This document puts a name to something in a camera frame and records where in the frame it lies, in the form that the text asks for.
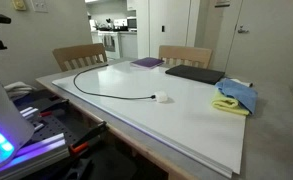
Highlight black charging cable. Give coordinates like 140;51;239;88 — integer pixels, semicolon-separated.
73;63;157;101

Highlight white charger plug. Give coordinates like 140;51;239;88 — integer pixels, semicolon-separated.
154;90;169;104

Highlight purple notebook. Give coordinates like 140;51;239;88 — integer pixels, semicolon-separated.
130;56;165;70

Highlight large white board mat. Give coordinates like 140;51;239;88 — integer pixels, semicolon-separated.
51;60;247;179

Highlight white kitchen stove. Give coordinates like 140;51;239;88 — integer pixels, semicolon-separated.
97;29;122;61

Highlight black flat folder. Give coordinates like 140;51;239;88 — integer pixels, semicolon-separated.
164;64;226;86

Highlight light wooden slat-back chair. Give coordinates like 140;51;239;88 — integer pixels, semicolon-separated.
51;43;109;73
158;45;214;70

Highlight grey towel on stove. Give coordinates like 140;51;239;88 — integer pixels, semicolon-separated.
104;34;116;53

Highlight microwave oven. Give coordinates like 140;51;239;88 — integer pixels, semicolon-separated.
126;16;138;30

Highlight yellow cloth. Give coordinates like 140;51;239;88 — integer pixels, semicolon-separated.
211;89;251;117

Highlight blue cloth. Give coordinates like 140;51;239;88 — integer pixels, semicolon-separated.
215;78;259;115

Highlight white cloth bundle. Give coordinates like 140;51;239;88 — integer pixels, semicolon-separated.
4;81;37;101

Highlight black orange-handled bar clamp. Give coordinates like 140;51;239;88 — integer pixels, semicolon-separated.
38;98;70;118
69;121;108;155

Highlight silver door lever handle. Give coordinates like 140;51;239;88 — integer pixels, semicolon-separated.
237;24;250;35

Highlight wall door sign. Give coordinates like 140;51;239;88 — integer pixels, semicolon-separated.
214;0;231;8

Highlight small aluminium bracket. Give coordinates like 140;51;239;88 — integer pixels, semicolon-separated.
19;106;46;132

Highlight aluminium extrusion rail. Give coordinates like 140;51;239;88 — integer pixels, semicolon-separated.
0;133;70;180

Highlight beige wall thermostat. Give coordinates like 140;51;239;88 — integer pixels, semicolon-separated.
12;0;27;11

